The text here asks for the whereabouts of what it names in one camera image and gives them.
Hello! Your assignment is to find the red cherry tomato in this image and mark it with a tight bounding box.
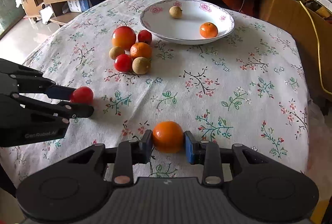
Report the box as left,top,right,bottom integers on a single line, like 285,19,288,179
137,30,153,44
114,54,132,73
70,87,94,105

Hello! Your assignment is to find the small orange mandarin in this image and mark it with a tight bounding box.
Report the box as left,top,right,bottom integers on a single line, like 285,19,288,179
199,22,218,38

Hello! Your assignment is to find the tan longan fruit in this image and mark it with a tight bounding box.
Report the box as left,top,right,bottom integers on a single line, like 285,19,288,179
169,6,182,19
109,46,126,60
132,57,151,75

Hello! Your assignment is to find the floral white tablecloth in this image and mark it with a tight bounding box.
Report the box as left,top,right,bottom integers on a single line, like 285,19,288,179
1,0,308,184

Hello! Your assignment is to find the large red-orange tomato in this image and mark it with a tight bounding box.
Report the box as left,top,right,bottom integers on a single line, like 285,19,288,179
111,26,136,51

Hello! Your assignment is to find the white floral porcelain bowl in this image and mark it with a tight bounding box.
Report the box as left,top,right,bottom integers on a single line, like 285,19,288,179
139,0,235,45

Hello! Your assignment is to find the cardboard box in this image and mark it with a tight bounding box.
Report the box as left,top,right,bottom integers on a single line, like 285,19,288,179
259,0,332,100

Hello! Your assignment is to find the yellow cable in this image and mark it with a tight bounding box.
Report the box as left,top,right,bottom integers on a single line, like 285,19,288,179
241,0,332,96

